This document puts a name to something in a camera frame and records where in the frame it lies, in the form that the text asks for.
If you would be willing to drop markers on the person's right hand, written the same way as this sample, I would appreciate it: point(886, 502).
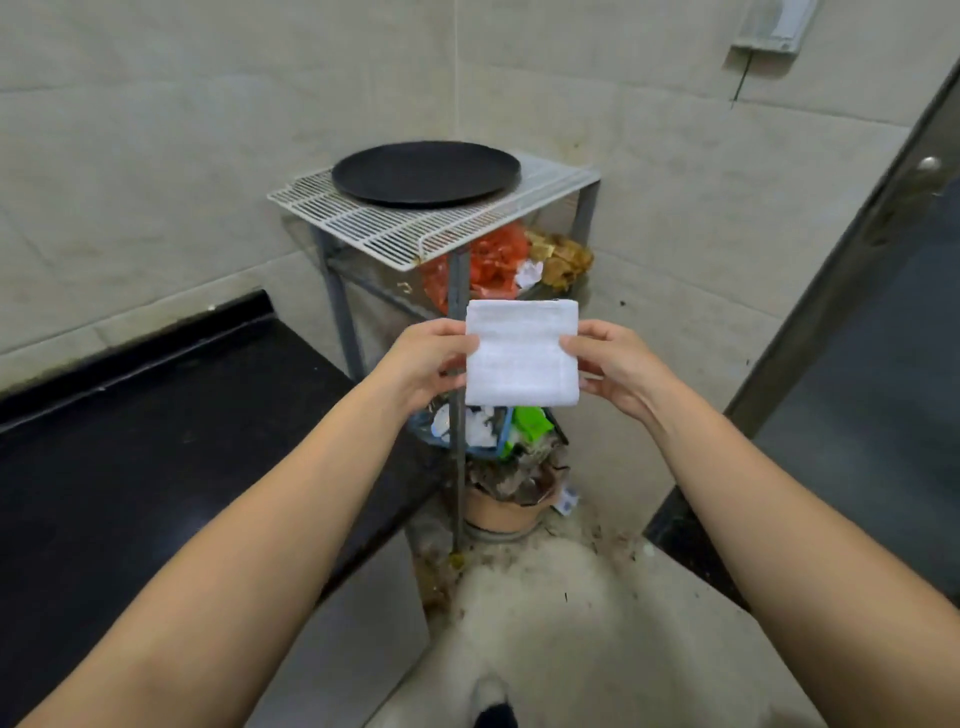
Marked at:
point(622, 364)

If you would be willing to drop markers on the person's left hand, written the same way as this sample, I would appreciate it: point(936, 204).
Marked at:
point(420, 360)

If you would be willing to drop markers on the person's right thumb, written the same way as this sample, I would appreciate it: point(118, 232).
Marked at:
point(585, 346)

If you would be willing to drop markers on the person's left thumb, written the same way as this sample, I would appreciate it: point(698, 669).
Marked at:
point(454, 345)

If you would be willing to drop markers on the white towel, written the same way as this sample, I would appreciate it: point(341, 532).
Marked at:
point(521, 352)

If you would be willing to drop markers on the person's right forearm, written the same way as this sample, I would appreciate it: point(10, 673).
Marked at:
point(802, 555)

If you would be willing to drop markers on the person's left forearm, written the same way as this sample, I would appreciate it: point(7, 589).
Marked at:
point(217, 555)

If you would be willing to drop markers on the red plastic bag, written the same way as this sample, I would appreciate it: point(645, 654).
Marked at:
point(480, 270)

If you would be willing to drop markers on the brown crumpled wrapper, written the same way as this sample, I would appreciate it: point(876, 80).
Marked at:
point(562, 259)

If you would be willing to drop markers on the white crumpled tissue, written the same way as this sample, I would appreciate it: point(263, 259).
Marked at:
point(529, 273)

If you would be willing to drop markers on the green snack packet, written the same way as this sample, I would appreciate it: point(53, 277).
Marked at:
point(531, 426)

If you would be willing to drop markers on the brown plastic waste bin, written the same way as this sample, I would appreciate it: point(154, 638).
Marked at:
point(504, 510)

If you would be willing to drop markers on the black round tray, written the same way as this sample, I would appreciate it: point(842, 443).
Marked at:
point(426, 172)

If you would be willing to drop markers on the metal framed glass door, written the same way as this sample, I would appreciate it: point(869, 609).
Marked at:
point(862, 360)

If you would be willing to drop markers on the person's shoe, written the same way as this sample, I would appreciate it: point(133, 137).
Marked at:
point(491, 705)

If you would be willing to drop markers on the round metal door knob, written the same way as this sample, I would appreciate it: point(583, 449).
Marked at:
point(929, 163)

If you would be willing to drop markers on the grey metal stand frame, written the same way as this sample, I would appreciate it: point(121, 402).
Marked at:
point(341, 315)

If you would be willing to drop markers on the white wall-mounted fixture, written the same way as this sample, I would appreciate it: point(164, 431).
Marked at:
point(776, 26)

